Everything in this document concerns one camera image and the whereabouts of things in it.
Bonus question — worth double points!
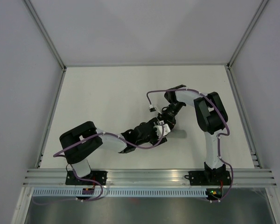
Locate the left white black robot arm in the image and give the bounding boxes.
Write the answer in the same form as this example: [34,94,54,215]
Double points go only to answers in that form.
[53,118,171,185]

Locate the grey cloth napkin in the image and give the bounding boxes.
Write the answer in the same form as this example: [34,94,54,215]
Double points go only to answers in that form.
[166,130,187,139]

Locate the right aluminium frame post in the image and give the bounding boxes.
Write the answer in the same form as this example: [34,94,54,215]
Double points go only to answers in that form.
[226,0,270,70]

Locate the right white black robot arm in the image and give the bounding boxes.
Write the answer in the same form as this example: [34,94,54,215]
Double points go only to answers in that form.
[158,85,232,186]

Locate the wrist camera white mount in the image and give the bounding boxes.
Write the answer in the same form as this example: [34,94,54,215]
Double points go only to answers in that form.
[149,105,159,113]
[154,120,171,138]

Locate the left aluminium frame post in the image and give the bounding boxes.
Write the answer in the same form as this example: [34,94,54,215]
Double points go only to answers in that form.
[22,0,66,71]

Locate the aluminium frame post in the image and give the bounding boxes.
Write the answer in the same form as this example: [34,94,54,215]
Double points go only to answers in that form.
[22,0,66,71]
[226,0,270,70]

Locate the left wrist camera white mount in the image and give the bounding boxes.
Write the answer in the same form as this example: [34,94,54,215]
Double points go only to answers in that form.
[154,120,171,138]

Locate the aluminium front rail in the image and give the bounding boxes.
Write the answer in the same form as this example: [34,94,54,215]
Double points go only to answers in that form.
[23,168,277,188]

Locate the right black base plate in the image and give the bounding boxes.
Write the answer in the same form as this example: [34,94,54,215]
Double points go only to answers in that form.
[184,171,232,187]

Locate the purple cable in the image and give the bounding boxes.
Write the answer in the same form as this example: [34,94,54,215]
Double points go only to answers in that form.
[31,123,165,206]
[146,88,235,203]

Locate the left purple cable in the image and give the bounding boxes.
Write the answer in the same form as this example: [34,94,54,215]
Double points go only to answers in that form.
[31,123,165,206]

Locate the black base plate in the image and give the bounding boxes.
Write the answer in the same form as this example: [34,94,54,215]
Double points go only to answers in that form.
[184,171,232,187]
[65,170,107,186]

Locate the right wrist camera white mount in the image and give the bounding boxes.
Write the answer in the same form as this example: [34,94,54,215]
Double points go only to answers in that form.
[149,105,159,113]

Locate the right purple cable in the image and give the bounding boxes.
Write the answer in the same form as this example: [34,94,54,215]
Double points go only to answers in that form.
[146,88,235,203]

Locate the white slotted cable duct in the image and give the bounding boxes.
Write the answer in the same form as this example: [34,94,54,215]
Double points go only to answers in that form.
[33,188,207,197]

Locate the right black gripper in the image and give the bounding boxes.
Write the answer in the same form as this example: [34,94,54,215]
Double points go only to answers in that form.
[158,101,185,131]

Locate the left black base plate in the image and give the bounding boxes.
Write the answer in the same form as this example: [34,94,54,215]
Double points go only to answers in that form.
[65,170,107,186]

